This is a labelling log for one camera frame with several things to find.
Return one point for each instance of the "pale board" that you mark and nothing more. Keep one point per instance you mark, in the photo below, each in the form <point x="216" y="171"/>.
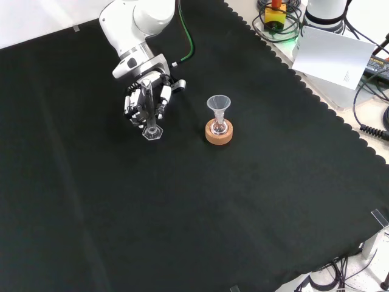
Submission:
<point x="332" y="57"/>

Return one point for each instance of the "clear plastic funnel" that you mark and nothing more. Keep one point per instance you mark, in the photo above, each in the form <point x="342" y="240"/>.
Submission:
<point x="218" y="105"/>

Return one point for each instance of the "yellow stop button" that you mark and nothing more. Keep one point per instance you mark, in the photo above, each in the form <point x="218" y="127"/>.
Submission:
<point x="275" y="16"/>

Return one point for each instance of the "black power adapter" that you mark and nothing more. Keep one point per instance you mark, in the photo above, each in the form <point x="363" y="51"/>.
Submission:
<point x="377" y="65"/>

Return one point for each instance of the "clear glass graduated cylinder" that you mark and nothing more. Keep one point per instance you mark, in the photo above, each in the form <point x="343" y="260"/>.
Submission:
<point x="148" y="103"/>

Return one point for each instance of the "black bench cloth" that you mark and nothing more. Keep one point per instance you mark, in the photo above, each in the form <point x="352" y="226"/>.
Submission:
<point x="182" y="197"/>

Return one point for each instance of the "round-bottom glass flask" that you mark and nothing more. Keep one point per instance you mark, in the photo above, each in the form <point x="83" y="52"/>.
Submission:
<point x="218" y="127"/>

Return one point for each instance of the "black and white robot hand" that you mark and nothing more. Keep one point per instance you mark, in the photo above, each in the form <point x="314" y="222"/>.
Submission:
<point x="136" y="105"/>

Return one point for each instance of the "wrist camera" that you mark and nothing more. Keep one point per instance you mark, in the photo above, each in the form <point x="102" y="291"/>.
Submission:
<point x="178" y="85"/>

